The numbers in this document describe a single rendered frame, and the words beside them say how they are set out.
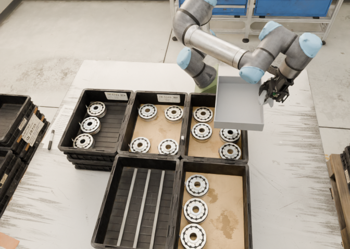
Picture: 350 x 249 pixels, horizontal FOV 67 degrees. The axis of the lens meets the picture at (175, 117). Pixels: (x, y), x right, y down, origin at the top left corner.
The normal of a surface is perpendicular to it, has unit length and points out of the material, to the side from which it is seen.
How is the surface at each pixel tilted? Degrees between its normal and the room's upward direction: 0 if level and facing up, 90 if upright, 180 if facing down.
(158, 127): 0
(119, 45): 0
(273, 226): 0
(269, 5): 90
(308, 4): 90
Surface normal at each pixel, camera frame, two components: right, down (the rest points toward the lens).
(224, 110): -0.11, -0.61
